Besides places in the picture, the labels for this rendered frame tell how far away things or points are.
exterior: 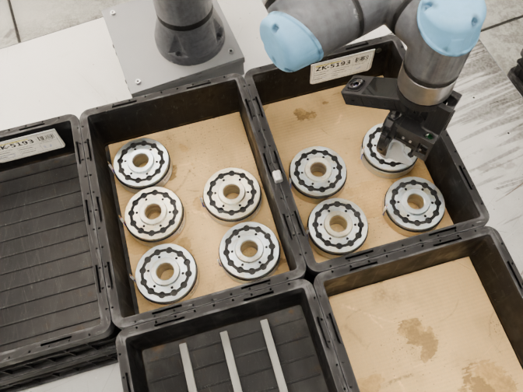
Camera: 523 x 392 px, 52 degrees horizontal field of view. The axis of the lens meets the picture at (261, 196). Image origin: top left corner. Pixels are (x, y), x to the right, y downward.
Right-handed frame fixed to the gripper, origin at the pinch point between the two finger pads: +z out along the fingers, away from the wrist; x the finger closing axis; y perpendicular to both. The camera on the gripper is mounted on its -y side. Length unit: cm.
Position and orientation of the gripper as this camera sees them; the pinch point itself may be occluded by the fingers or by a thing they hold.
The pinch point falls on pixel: (384, 150)
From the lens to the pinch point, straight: 96.0
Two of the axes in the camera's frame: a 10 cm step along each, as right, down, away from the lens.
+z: 0.3, 4.3, 9.0
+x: 5.8, -7.5, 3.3
